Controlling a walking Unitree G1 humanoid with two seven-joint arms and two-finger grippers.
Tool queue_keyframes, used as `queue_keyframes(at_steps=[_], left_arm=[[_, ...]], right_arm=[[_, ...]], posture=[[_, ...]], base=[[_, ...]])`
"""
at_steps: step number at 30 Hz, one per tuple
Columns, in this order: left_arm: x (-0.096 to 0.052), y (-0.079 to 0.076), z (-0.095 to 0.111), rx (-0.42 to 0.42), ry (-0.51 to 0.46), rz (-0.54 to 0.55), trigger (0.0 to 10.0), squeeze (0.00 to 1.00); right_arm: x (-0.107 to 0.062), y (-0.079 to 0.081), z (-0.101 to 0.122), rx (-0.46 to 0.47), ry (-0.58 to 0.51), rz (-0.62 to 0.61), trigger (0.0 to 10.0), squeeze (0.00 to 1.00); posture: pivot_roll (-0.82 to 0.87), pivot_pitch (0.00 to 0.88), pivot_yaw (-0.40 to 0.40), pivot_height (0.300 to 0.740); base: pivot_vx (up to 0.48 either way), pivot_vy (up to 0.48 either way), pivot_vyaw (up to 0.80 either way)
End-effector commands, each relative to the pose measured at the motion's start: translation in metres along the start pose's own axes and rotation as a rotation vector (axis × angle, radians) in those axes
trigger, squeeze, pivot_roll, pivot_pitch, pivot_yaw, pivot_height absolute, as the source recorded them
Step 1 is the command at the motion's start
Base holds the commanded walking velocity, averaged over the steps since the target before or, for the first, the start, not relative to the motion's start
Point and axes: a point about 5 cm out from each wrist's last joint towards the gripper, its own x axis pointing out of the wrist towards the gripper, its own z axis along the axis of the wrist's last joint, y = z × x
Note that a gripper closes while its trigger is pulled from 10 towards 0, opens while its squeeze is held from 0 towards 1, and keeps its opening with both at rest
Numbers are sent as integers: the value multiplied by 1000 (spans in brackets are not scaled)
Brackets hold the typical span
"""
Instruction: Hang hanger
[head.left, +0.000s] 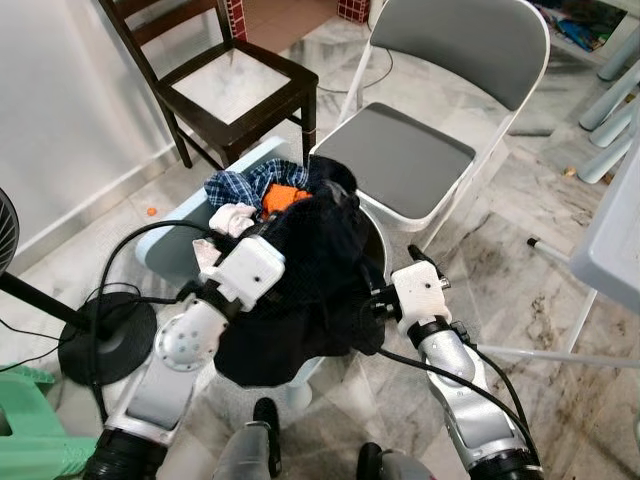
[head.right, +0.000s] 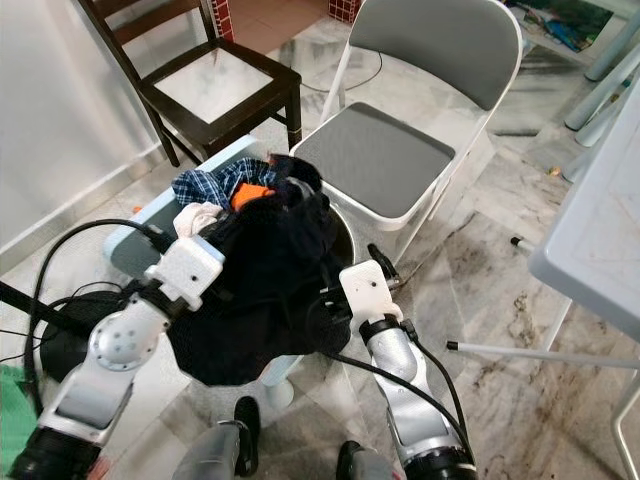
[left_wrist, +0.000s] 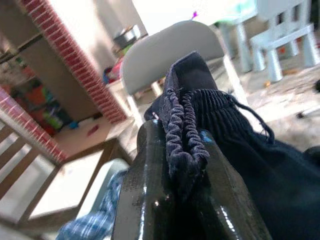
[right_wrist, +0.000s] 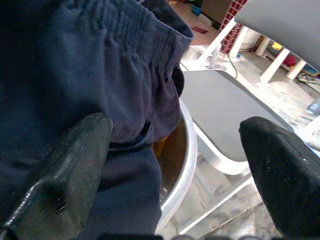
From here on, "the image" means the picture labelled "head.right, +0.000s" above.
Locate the blue plaid cloth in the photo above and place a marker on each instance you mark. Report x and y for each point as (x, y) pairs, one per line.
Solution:
(210, 183)

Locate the pale blue plastic table legs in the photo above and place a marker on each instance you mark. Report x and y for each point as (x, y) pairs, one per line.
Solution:
(600, 100)

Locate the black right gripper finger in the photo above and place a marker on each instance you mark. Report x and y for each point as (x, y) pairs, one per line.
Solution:
(386, 266)

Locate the dark wooden chair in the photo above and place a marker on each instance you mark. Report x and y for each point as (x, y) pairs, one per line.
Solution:
(220, 85)

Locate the grey robot right leg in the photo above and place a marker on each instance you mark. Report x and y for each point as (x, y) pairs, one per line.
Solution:
(368, 465)

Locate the orange cloth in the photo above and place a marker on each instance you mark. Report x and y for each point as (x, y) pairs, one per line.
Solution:
(250, 196)

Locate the white crumpled cloth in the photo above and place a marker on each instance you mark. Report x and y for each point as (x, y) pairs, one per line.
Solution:
(198, 218)

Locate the grey and white folding chair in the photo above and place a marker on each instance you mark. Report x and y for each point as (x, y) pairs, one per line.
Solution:
(375, 160)

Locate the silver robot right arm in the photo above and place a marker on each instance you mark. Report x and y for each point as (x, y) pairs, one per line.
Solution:
(410, 380)

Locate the light blue plastic kid chair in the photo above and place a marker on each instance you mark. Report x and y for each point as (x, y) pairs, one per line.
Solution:
(135, 245)

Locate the navy blue garment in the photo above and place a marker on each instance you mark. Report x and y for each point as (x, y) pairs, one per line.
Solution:
(280, 290)

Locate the grey robot leg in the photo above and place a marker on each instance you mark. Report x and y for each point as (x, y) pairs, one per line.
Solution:
(368, 465)
(220, 445)

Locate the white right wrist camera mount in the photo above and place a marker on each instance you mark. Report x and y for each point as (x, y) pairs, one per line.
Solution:
(370, 295)

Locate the black pedestal fan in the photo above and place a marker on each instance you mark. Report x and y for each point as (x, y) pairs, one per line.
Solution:
(70, 350)

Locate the green plastic stool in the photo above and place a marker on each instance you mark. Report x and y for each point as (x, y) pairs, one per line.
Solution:
(12, 420)

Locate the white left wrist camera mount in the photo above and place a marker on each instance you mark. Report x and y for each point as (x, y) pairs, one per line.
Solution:
(185, 272)

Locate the grey robot left leg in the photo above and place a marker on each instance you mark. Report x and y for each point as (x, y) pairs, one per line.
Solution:
(220, 445)

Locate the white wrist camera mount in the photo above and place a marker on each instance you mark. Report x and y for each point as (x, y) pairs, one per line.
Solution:
(370, 295)
(185, 272)

